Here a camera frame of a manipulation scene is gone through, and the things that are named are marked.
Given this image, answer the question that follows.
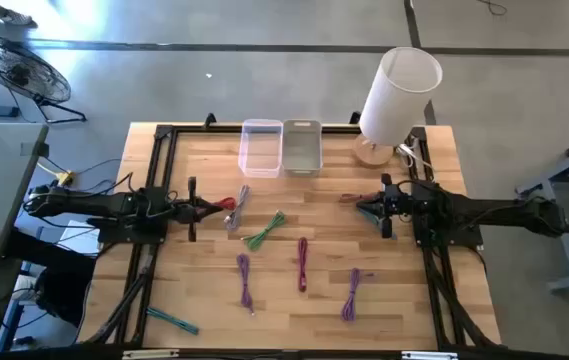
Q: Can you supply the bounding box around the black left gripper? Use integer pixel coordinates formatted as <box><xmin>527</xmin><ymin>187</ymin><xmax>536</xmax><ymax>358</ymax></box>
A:
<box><xmin>168</xmin><ymin>176</ymin><xmax>226</xmax><ymax>243</ymax></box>

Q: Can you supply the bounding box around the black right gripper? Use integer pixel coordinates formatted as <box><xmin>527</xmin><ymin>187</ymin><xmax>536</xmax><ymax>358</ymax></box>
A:
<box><xmin>356</xmin><ymin>173</ymin><xmax>414</xmax><ymax>240</ymax></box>

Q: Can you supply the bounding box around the white grey braided USB cable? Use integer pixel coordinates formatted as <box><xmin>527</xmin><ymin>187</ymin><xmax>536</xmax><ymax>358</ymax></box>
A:
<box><xmin>223</xmin><ymin>184</ymin><xmax>252</xmax><ymax>232</ymax></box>

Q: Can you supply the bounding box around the green USB cable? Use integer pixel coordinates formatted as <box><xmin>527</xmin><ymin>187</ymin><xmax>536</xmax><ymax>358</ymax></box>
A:
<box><xmin>241</xmin><ymin>210</ymin><xmax>287</xmax><ymax>252</ymax></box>

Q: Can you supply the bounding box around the purple USB cable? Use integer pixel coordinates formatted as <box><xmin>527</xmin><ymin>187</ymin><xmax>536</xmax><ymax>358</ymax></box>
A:
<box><xmin>236</xmin><ymin>253</ymin><xmax>256</xmax><ymax>315</ymax></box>
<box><xmin>340</xmin><ymin>267</ymin><xmax>375</xmax><ymax>323</ymax></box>

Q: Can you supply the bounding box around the clear plastic bin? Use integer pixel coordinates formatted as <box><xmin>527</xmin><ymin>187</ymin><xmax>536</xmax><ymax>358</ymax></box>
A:
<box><xmin>238</xmin><ymin>118</ymin><xmax>284</xmax><ymax>179</ymax></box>

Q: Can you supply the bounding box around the grey plastic bin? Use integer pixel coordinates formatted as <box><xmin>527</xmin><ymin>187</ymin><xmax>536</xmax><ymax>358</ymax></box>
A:
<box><xmin>281</xmin><ymin>118</ymin><xmax>324</xmax><ymax>178</ymax></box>

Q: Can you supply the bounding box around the white shade table lamp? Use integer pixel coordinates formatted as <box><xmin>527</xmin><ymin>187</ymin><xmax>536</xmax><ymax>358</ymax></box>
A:
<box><xmin>352</xmin><ymin>46</ymin><xmax>444</xmax><ymax>167</ymax></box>

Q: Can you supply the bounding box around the white paper sheet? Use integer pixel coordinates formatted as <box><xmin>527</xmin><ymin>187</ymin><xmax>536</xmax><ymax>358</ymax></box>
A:
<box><xmin>57</xmin><ymin>219</ymin><xmax>101</xmax><ymax>255</ymax></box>

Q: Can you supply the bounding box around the person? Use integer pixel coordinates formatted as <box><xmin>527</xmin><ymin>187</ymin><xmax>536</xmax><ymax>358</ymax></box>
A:
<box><xmin>3</xmin><ymin>227</ymin><xmax>96</xmax><ymax>329</ymax></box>

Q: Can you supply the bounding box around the black floor fan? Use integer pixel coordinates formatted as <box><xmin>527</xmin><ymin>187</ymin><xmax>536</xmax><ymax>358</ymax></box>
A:
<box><xmin>0</xmin><ymin>31</ymin><xmax>88</xmax><ymax>125</ymax></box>

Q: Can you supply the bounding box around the teal USB cable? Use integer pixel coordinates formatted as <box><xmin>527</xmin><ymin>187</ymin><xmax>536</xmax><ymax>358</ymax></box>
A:
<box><xmin>358</xmin><ymin>207</ymin><xmax>384</xmax><ymax>227</ymax></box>
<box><xmin>146</xmin><ymin>306</ymin><xmax>200</xmax><ymax>336</ymax></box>

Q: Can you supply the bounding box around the brown red USB cable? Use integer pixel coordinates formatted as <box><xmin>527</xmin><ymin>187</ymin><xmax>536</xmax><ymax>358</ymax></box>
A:
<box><xmin>338</xmin><ymin>192</ymin><xmax>381</xmax><ymax>203</ymax></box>

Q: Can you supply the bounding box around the white lamp cord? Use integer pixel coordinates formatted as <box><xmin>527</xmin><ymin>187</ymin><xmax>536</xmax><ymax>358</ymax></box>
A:
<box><xmin>396</xmin><ymin>137</ymin><xmax>435</xmax><ymax>171</ymax></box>

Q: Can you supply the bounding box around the magenta braided USB cable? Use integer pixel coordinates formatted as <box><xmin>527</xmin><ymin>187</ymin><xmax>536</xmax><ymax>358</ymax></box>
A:
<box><xmin>297</xmin><ymin>236</ymin><xmax>310</xmax><ymax>293</ymax></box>

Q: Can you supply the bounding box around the silver metal bracket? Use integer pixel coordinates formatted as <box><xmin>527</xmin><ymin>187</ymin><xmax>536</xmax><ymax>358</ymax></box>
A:
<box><xmin>401</xmin><ymin>350</ymin><xmax>459</xmax><ymax>360</ymax></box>
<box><xmin>122</xmin><ymin>349</ymin><xmax>180</xmax><ymax>360</ymax></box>

